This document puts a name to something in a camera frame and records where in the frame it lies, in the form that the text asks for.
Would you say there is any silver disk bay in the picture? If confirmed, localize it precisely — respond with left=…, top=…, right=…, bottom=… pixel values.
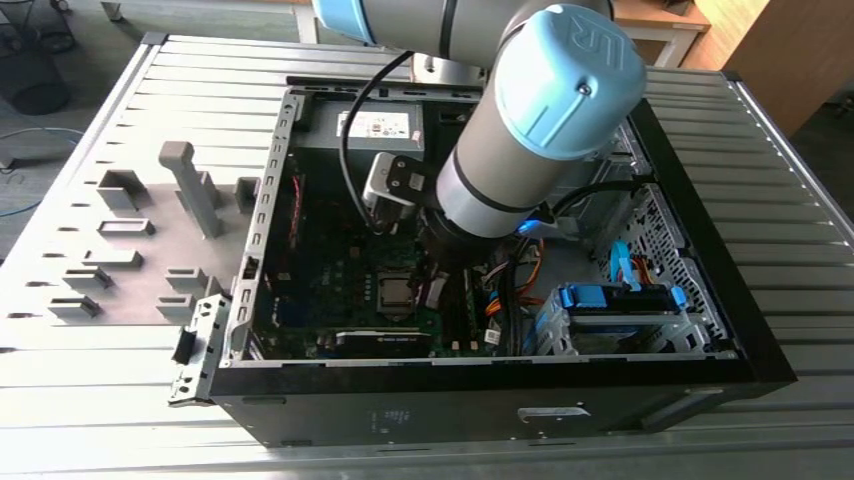
left=523, top=292, right=732, bottom=359

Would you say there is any wooden cabinet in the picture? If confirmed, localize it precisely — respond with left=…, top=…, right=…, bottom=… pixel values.
left=723, top=0, right=854, bottom=136

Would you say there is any thick black cable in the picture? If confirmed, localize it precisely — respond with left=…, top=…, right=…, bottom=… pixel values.
left=552, top=180, right=659, bottom=212

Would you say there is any silver optical drive cage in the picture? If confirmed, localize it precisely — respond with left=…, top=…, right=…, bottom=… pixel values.
left=579, top=119, right=659, bottom=221

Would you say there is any black bin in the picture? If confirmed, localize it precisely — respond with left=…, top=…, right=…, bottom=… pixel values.
left=12, top=54, right=73, bottom=116

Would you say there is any blue board connector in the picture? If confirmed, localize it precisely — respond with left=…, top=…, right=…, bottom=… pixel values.
left=275, top=298, right=303, bottom=329

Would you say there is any black camera cable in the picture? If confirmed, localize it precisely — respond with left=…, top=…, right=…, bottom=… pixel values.
left=337, top=49, right=416, bottom=236

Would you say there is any grey power supply unit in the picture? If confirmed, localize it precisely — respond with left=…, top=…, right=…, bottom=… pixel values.
left=292, top=99, right=428, bottom=226

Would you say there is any blue floor cable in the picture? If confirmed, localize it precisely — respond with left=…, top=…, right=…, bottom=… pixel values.
left=0, top=127, right=85, bottom=219

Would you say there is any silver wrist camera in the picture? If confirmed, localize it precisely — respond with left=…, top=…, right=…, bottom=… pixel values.
left=361, top=151, right=430, bottom=207
left=518, top=217, right=576, bottom=242

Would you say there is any metal socket cover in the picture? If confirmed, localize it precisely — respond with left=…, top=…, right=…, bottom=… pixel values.
left=375, top=272, right=424, bottom=316

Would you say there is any black chair base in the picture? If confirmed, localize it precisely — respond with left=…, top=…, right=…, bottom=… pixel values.
left=0, top=19, right=79, bottom=55

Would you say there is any silver card retainer bracket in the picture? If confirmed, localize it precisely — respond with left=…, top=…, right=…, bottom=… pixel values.
left=169, top=292, right=235, bottom=407

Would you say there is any orange wire bundle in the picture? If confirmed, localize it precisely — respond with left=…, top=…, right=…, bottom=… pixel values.
left=486, top=238, right=547, bottom=321

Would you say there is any silver topped CPU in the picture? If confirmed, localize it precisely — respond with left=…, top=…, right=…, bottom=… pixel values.
left=380, top=278, right=415, bottom=305

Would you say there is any CPU socket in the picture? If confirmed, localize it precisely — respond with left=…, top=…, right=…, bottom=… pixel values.
left=375, top=272, right=426, bottom=321

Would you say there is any black PC case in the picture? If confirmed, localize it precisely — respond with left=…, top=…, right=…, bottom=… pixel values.
left=169, top=74, right=799, bottom=449

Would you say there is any green motherboard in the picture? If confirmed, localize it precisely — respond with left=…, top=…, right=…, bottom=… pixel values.
left=256, top=169, right=502, bottom=359

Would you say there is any red twisted wire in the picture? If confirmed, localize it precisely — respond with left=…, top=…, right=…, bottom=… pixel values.
left=287, top=172, right=308, bottom=251

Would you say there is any black cable bundle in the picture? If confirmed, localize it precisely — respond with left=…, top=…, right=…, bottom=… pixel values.
left=496, top=244, right=535, bottom=357

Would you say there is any multicolour disk power wire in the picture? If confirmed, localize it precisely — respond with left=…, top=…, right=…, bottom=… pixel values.
left=632, top=254, right=662, bottom=290

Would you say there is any grey parts rack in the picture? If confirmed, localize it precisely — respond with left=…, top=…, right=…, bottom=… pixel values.
left=45, top=141, right=265, bottom=326

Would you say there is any black disk blue carrier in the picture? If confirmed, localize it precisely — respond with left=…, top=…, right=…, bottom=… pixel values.
left=559, top=282, right=690, bottom=315

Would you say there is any black graphics card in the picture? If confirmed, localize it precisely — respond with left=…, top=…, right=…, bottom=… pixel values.
left=332, top=327, right=435, bottom=357

